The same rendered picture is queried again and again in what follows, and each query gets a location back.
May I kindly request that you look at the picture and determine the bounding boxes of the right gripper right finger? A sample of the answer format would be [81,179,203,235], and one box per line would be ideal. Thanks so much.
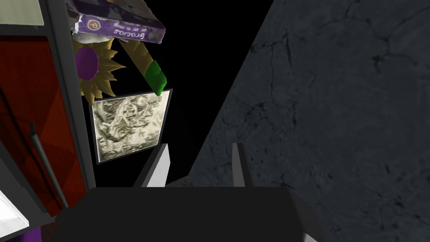
[232,142,253,188]

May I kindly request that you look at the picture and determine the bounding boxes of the framed pale leaf picture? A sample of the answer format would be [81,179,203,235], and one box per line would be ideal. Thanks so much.
[89,88,173,165]

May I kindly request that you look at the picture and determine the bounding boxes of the yellow sunflower with purple centre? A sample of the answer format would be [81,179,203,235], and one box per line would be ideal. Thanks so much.
[72,37,168,105]

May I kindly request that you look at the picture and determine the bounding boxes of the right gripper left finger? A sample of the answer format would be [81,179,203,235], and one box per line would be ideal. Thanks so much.
[133,143,171,188]

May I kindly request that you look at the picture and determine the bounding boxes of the red cupboard door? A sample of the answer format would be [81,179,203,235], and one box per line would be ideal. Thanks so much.
[0,35,88,217]

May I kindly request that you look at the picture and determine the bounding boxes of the grey bar handle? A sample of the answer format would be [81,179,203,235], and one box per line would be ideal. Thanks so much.
[29,122,69,209]

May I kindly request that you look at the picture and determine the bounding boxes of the purple book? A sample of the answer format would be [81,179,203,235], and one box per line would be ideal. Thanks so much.
[66,0,167,45]

